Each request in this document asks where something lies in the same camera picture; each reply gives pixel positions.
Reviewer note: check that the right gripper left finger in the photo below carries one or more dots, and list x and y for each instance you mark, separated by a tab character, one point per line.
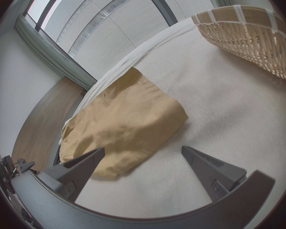
73	175

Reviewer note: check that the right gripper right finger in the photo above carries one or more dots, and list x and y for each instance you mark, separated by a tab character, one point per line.
212	175

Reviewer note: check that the tan shorts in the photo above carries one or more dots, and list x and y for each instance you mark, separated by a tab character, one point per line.
124	127

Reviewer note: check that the black garment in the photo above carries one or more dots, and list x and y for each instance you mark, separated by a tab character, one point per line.
56	157

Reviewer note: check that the bed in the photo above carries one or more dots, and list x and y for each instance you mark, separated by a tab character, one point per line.
216	116

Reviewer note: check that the round woven basket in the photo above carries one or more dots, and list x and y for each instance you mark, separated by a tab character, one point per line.
252	42

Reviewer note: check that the window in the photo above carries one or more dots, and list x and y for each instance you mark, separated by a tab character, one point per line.
121	20

